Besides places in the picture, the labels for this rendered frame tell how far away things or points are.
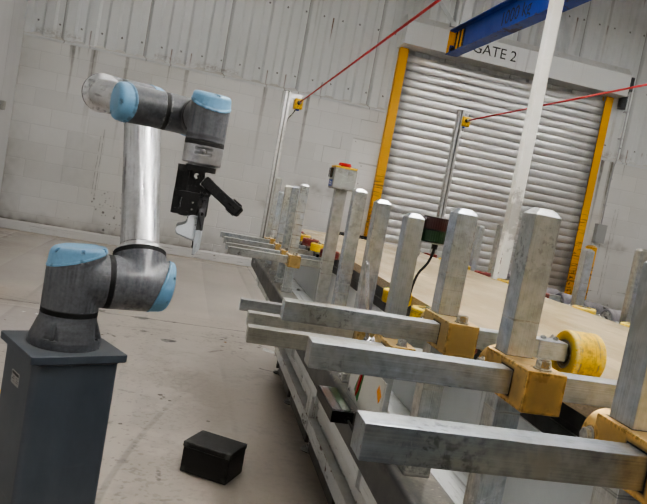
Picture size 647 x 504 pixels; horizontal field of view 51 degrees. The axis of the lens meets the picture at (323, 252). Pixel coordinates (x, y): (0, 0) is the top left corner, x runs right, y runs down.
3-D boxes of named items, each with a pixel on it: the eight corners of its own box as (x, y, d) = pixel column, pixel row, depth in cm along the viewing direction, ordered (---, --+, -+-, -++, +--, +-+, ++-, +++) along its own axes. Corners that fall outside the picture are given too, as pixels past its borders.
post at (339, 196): (308, 332, 208) (334, 188, 205) (305, 329, 213) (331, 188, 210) (322, 334, 209) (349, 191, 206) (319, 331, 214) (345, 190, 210)
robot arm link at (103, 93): (79, 67, 209) (121, 74, 151) (120, 77, 215) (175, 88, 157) (73, 105, 211) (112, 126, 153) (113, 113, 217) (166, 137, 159)
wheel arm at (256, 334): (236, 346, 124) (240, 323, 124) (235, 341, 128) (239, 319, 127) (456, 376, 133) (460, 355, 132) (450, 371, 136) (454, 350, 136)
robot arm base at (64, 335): (40, 353, 171) (46, 315, 170) (16, 333, 185) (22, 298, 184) (111, 352, 184) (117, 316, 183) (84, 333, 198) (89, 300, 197)
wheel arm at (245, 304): (238, 313, 174) (241, 297, 174) (237, 311, 178) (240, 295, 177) (398, 337, 183) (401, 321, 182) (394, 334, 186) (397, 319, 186)
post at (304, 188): (281, 297, 282) (301, 183, 278) (280, 295, 285) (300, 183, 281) (289, 298, 282) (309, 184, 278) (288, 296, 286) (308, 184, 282)
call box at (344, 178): (331, 190, 203) (336, 164, 203) (327, 189, 210) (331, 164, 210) (353, 194, 205) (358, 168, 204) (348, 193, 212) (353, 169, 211)
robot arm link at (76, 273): (36, 298, 187) (46, 236, 185) (100, 304, 195) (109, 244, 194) (42, 311, 173) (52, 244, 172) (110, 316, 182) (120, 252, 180)
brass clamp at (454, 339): (439, 354, 101) (446, 322, 101) (412, 333, 114) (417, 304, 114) (477, 360, 102) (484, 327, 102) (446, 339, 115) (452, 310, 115)
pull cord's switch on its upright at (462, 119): (428, 283, 425) (463, 108, 416) (421, 280, 439) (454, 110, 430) (440, 285, 426) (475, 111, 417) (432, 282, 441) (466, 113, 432)
